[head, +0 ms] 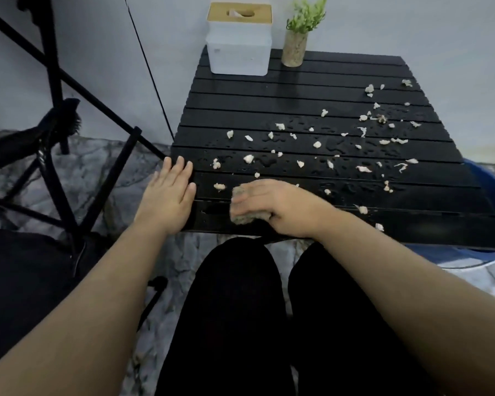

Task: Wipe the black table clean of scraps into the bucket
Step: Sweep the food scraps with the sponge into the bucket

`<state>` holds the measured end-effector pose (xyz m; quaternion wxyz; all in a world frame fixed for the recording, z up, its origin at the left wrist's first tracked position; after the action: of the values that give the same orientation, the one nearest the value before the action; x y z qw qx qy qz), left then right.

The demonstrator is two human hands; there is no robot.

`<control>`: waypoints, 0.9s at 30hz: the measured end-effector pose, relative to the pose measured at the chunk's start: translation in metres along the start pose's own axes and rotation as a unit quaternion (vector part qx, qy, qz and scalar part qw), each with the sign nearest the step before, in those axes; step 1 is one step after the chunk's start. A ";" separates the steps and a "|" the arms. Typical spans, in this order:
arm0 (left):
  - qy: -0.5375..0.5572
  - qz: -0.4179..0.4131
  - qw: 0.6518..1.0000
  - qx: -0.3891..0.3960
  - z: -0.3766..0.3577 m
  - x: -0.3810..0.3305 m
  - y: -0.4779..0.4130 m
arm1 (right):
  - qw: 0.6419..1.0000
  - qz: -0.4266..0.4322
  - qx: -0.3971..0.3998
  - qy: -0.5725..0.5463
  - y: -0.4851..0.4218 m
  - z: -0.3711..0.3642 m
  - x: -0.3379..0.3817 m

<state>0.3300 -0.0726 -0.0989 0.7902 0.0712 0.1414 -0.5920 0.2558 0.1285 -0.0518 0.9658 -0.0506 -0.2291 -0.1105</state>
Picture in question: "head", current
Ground person's right hand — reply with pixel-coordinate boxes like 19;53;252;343
230;179;340;240

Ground person's left hand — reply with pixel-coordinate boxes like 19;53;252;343
135;156;197;236

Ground grey cleaning sponge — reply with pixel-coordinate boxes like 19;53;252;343
230;185;273;225

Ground person's right forearm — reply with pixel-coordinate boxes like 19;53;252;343
313;209;495;396

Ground person's left forearm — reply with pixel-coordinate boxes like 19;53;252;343
0;220;222;396

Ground person's black trousers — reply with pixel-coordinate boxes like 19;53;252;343
154;236;440;396

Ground scattered white paper scraps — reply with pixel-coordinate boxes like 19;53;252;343
211;79;422;232

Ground white tissue box wooden lid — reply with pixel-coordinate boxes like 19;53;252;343
205;1;273;76

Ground black metal folding stand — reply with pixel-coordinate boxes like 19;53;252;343
0;0;168;254

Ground black fabric bag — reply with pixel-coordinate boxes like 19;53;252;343
0;227;106;373

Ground small green potted plant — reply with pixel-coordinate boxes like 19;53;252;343
281;0;328;68

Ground blue plastic basin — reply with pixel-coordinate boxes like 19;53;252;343
406;159;495;269

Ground black cable with plug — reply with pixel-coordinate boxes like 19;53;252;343
136;276;169;333

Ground thin black cable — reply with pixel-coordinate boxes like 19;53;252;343
122;0;176;141

